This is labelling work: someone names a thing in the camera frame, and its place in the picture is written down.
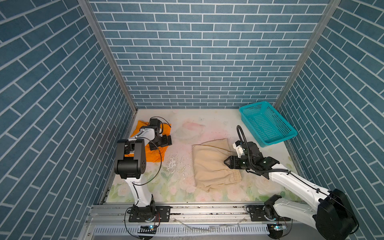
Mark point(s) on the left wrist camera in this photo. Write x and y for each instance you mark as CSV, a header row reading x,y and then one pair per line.
x,y
155,124

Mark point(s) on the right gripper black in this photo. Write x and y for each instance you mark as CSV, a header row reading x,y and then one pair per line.
x,y
233,162

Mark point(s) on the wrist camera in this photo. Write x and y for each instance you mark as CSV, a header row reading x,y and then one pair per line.
x,y
155,124
243,149

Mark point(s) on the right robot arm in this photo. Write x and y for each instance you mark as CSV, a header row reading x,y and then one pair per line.
x,y
329,212

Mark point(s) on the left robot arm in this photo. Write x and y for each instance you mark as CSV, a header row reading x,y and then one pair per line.
x,y
130,164

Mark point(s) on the teal plastic basket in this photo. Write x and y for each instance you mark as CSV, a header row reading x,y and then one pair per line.
x,y
266,124

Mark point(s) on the beige shorts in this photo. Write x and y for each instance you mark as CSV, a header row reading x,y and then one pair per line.
x,y
210,171

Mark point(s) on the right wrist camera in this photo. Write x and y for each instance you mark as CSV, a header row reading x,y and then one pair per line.
x,y
243,149

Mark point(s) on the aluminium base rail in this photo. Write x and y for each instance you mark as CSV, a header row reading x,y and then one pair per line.
x,y
223,221

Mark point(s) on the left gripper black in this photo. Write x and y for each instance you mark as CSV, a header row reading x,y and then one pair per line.
x,y
165,142

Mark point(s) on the orange shorts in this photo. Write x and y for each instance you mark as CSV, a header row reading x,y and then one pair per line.
x,y
150,153

